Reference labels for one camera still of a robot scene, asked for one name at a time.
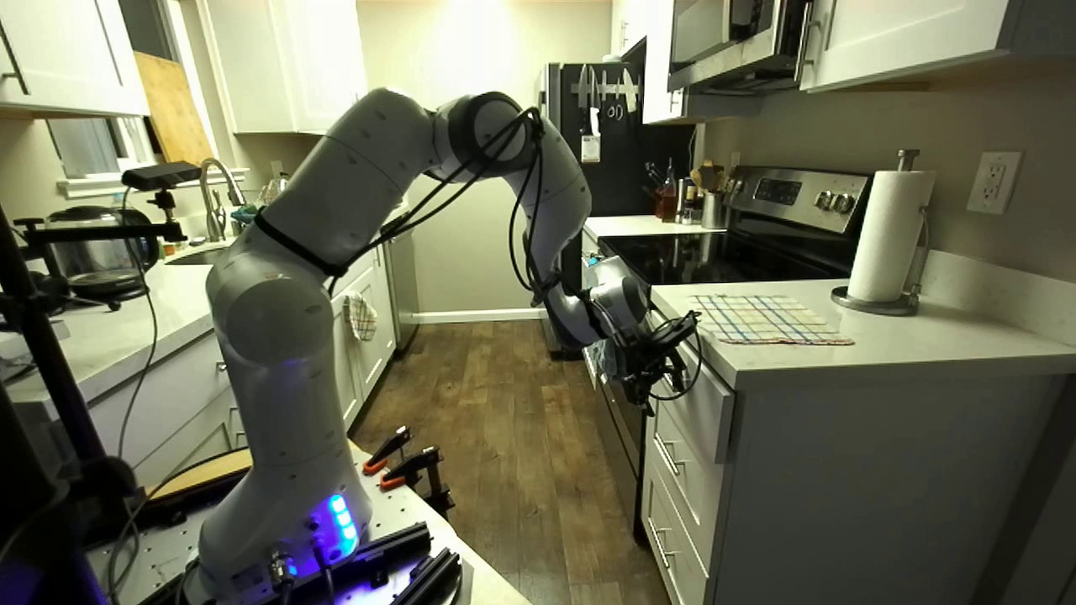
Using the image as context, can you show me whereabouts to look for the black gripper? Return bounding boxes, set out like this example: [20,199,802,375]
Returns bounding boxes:
[614,322,708,406]

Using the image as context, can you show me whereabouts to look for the white drawer holding cutlery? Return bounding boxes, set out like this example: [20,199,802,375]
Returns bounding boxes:
[650,334,741,467]

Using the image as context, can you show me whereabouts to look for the white medium-height drawer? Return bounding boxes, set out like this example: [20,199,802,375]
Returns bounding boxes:
[645,391,729,566]

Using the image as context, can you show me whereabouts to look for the white drawer above the floor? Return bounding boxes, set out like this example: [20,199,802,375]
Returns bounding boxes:
[641,463,716,605]

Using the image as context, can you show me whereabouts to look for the white three-drawer cabinet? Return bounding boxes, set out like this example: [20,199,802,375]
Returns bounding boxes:
[641,276,1076,605]

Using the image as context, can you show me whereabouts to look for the checked dish drying mat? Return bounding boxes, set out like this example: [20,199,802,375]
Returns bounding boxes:
[694,294,857,350]

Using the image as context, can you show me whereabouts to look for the bright blue striped towel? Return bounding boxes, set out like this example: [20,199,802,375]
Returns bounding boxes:
[583,249,615,388]

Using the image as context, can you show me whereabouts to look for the red pot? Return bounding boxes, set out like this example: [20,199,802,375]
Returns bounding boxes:
[654,181,683,226]

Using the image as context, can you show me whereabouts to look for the metal utensil crock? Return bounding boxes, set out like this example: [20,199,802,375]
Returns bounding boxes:
[694,165,726,229]

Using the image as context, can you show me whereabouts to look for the stainless steel electric range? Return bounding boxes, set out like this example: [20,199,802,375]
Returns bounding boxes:
[579,165,877,547]

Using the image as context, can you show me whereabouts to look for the black refrigerator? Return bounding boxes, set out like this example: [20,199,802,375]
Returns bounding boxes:
[543,42,699,362]

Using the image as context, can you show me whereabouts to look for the white paper towel roll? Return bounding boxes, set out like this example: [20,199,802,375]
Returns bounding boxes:
[827,144,939,320]
[843,165,934,307]

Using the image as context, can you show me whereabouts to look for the white upper cabinet beside fridge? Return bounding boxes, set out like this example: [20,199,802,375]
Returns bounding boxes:
[610,0,691,129]

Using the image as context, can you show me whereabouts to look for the white sink counter cabinets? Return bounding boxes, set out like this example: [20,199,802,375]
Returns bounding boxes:
[0,207,415,497]

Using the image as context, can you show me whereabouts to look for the over-range microwave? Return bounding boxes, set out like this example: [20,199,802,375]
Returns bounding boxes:
[665,0,817,96]

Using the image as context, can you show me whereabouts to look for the white hanging pot holder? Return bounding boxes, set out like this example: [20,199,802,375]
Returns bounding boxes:
[344,290,384,348]

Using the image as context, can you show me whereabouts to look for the white upper cabinet above drawers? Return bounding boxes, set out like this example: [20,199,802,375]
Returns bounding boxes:
[802,0,1076,96]

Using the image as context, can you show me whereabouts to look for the white tall upper cabinet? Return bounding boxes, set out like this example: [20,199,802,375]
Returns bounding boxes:
[206,0,373,138]

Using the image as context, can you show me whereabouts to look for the chrome sink faucet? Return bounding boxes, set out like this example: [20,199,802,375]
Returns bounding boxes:
[200,155,248,247]

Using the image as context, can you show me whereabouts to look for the wooden cutting board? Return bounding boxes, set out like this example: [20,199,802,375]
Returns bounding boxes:
[132,48,218,171]

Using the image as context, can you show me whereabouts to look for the black round cooker pot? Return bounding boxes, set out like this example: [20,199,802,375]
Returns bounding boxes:
[43,203,156,313]

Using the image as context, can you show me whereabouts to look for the white upper cabinet beside window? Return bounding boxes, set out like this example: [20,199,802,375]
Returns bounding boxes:
[0,0,156,120]

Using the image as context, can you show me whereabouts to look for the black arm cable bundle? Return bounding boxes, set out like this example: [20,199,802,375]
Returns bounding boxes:
[254,100,708,412]

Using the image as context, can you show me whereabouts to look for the orange-handled black clamp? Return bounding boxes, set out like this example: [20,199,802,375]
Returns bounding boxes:
[377,445,456,516]
[361,419,419,481]

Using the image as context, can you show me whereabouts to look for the black metal rail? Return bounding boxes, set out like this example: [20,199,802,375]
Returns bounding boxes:
[323,518,439,590]
[392,547,468,605]

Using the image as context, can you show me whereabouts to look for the white wall outlet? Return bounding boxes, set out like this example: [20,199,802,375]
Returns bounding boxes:
[967,149,1027,220]

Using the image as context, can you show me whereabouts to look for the black camera on stand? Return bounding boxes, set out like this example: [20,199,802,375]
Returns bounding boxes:
[118,162,206,229]

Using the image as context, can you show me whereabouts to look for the perforated metal robot base plate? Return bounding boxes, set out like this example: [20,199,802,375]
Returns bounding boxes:
[89,441,533,605]

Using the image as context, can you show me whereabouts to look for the window with white frame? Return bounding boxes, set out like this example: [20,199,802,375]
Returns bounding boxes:
[43,116,156,188]

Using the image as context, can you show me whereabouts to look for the black camera stand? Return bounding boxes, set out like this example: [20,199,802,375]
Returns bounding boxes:
[0,213,189,551]

